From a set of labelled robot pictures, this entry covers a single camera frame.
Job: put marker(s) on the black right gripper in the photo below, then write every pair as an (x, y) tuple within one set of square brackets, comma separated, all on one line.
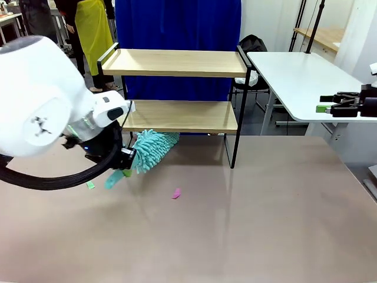
[(369, 100)]

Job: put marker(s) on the thick black stand pole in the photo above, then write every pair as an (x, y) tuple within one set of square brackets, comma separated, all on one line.
[(314, 29)]

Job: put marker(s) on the black chair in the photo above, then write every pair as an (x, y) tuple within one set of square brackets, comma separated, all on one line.
[(253, 44)]

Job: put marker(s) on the thin black light stand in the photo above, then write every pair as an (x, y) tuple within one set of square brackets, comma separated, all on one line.
[(297, 26)]

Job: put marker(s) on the wooden background table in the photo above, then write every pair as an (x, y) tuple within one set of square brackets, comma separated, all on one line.
[(324, 36)]

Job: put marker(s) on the person in black clothes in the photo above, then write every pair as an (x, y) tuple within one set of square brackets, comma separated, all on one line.
[(38, 17)]

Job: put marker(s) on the large white table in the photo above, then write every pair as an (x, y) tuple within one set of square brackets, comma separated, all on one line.
[(294, 76)]

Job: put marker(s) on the white plastic bag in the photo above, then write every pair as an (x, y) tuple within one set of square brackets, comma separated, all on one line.
[(252, 79)]

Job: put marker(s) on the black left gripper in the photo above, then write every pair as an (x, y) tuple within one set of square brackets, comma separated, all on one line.
[(103, 144)]

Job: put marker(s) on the green paper scrap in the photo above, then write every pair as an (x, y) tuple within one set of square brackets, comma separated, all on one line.
[(90, 185)]

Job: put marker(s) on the grey metal mounting rail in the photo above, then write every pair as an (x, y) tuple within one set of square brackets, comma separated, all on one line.
[(371, 182)]

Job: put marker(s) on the two-tier wood metal shelf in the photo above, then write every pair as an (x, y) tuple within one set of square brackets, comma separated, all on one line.
[(173, 70)]

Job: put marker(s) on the large pink paper scrap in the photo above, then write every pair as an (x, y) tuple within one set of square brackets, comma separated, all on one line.
[(176, 193)]

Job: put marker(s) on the bystander bare hand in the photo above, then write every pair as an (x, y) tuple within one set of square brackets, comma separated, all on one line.
[(70, 29)]

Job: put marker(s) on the person in yellow apron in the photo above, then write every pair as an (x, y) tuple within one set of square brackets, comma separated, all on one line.
[(91, 35)]

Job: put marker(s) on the blue curtain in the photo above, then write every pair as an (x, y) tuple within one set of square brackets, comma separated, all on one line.
[(176, 23)]

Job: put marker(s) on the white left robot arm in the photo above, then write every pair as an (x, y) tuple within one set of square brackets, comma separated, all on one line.
[(35, 97)]

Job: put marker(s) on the teal microfiber duster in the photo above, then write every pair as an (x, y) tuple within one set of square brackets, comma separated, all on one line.
[(150, 147)]

